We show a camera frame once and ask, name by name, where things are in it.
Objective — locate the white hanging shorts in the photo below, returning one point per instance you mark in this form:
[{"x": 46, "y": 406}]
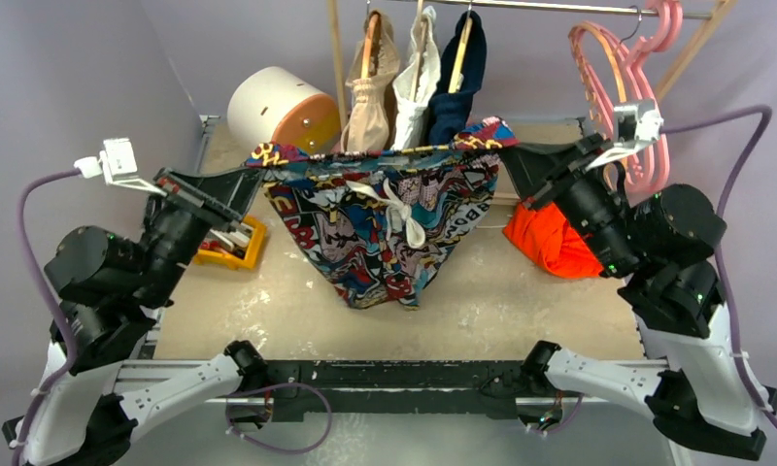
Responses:
[{"x": 416, "y": 83}]

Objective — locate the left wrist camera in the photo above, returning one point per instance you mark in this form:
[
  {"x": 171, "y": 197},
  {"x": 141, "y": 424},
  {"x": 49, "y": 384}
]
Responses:
[{"x": 116, "y": 164}]

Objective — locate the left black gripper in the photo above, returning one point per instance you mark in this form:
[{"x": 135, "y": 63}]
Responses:
[{"x": 223, "y": 198}]

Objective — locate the wooden empty hanger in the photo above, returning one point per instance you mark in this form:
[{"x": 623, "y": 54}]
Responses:
[{"x": 596, "y": 94}]

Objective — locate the beige hanging shorts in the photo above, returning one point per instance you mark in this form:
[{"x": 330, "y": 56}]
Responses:
[{"x": 376, "y": 64}]

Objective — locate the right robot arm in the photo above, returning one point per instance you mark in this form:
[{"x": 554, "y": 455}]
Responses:
[{"x": 661, "y": 248}]

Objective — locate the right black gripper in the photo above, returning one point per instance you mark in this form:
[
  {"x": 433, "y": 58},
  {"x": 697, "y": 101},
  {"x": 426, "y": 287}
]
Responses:
[{"x": 557, "y": 178}]

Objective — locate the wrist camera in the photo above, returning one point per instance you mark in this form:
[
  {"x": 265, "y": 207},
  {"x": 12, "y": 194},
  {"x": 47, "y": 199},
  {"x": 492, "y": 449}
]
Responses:
[
  {"x": 116, "y": 164},
  {"x": 637, "y": 126}
]

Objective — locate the yellow plastic bin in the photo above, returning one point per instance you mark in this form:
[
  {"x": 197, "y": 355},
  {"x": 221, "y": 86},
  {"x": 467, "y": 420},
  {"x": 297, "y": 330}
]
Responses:
[{"x": 244, "y": 260}]

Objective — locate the orange garment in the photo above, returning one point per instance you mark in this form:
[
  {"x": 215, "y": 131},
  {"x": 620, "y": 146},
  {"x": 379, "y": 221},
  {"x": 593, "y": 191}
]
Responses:
[{"x": 548, "y": 240}]

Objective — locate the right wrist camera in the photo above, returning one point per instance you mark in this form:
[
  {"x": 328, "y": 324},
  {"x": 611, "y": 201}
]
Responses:
[{"x": 637, "y": 126}]

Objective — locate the wooden clothes rack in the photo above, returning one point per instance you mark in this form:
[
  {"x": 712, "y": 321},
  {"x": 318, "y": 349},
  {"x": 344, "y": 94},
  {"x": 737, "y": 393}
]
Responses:
[{"x": 710, "y": 21}]

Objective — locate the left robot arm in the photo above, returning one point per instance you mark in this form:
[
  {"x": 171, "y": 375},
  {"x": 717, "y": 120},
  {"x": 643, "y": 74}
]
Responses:
[{"x": 101, "y": 289}]

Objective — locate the navy hanging shorts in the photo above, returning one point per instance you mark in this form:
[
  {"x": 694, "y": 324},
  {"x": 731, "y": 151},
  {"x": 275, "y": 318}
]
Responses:
[{"x": 463, "y": 66}]

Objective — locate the white round drawer cabinet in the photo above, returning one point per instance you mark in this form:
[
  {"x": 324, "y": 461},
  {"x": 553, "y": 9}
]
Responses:
[{"x": 273, "y": 105}]

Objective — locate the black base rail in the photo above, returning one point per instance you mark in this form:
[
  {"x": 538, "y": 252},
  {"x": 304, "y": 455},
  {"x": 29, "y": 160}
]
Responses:
[{"x": 497, "y": 389}]

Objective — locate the pink plastic hanger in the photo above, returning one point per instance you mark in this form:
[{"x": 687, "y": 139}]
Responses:
[{"x": 648, "y": 170}]

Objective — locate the colourful comic print shorts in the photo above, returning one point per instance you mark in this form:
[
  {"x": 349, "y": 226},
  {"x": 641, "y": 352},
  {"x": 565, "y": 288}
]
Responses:
[{"x": 379, "y": 225}]

